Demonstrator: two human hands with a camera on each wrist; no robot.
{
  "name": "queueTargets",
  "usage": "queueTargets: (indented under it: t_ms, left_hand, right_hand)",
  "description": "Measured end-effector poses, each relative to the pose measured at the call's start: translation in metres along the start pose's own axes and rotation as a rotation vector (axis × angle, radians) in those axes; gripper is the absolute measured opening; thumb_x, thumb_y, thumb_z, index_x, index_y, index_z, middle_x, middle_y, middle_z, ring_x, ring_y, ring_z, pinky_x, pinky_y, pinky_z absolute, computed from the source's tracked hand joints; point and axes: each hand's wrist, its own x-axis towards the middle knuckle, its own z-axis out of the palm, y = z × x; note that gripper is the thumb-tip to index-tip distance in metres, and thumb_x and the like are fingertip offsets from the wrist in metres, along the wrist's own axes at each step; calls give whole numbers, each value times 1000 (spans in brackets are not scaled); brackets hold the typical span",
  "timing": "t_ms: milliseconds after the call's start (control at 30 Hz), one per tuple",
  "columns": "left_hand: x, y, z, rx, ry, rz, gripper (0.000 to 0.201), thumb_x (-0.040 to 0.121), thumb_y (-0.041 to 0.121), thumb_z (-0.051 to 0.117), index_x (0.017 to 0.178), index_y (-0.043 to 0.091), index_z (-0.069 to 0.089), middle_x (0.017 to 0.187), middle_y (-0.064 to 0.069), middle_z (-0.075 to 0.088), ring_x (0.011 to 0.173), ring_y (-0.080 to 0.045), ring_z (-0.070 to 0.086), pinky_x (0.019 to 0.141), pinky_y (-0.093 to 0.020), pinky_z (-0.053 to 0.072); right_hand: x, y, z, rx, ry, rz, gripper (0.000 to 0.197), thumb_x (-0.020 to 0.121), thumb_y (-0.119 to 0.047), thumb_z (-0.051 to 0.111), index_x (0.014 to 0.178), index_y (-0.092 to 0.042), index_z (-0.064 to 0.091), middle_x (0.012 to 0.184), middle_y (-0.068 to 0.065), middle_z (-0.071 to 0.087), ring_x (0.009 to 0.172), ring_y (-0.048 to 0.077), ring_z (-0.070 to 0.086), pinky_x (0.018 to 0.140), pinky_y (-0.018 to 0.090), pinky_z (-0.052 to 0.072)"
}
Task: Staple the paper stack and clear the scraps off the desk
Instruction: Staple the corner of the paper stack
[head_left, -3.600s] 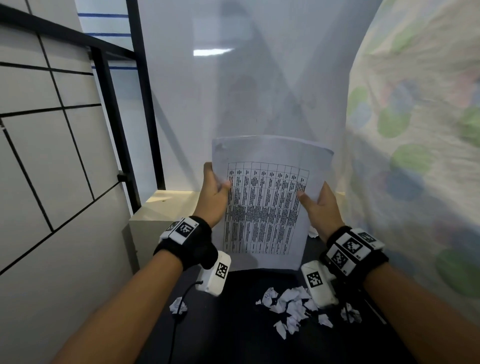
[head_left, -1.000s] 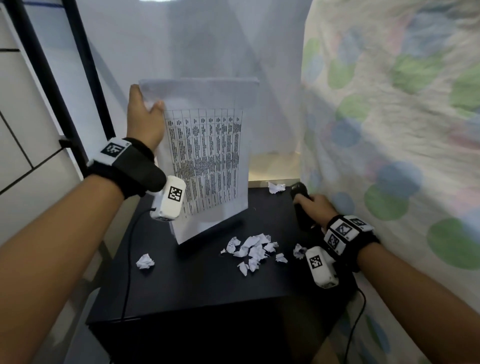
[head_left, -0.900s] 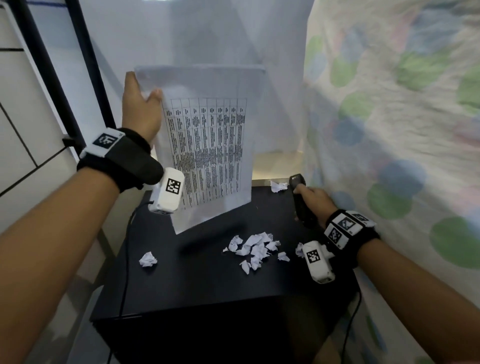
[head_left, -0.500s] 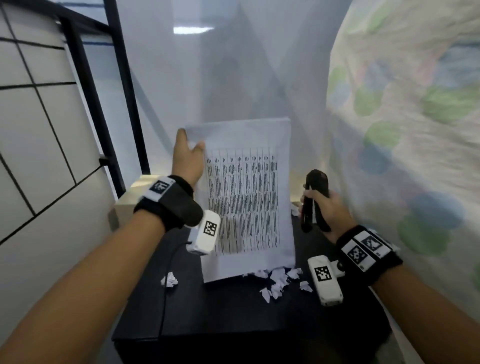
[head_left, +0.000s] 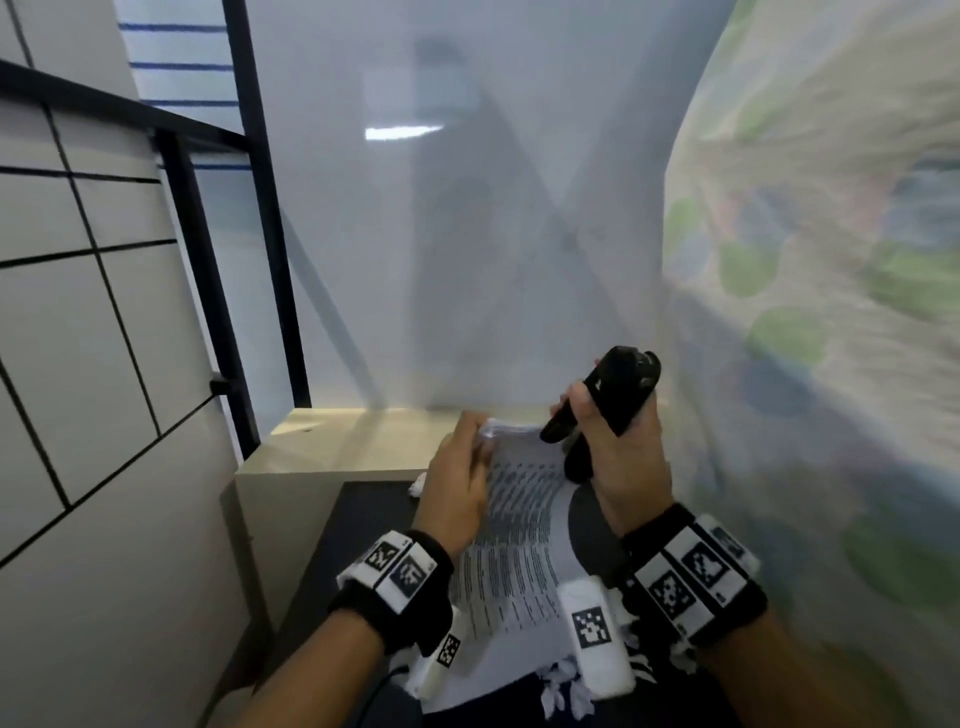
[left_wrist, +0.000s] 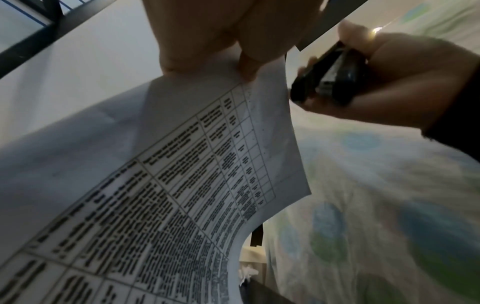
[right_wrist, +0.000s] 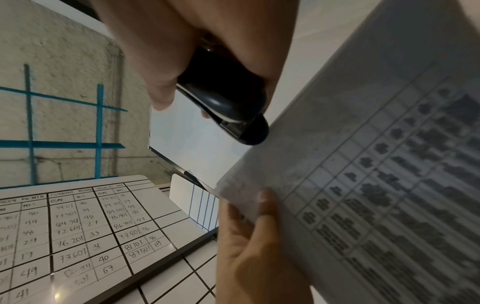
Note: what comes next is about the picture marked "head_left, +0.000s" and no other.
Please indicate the person's right hand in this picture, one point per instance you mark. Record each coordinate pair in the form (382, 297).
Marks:
(634, 472)

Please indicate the person's left hand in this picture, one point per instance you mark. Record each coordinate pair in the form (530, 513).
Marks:
(454, 491)

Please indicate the person's right fingers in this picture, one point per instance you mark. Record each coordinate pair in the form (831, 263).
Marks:
(576, 403)

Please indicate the person's left fingers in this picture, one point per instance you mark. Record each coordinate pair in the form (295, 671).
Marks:
(474, 439)

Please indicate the black handheld device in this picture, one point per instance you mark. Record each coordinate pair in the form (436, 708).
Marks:
(619, 390)

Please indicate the white striped fringed towel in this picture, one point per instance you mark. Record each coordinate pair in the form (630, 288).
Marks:
(517, 540)

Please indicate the person's right forearm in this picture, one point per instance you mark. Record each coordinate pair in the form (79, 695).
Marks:
(780, 675)

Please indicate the person's left forearm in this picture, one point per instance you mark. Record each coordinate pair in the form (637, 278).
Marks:
(315, 679)

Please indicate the black left wristband with markers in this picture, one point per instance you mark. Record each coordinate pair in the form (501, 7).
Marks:
(394, 592)

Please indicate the black wristband with markers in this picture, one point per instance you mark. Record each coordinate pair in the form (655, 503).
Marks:
(694, 577)
(394, 592)

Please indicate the beige box cabinet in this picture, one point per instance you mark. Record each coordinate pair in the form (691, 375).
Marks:
(300, 480)

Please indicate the black right wristband with markers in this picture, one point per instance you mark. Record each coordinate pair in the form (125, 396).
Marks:
(694, 577)

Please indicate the floral patterned fabric sheet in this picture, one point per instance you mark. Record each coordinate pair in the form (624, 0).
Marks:
(817, 337)

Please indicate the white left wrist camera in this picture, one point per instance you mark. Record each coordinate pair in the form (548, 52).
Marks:
(439, 660)

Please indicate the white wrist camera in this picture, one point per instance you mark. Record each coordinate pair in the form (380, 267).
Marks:
(596, 637)
(439, 660)

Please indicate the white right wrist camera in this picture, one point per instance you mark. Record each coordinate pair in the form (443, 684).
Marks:
(596, 637)

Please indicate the black metal frame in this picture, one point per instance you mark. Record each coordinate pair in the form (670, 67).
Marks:
(196, 247)

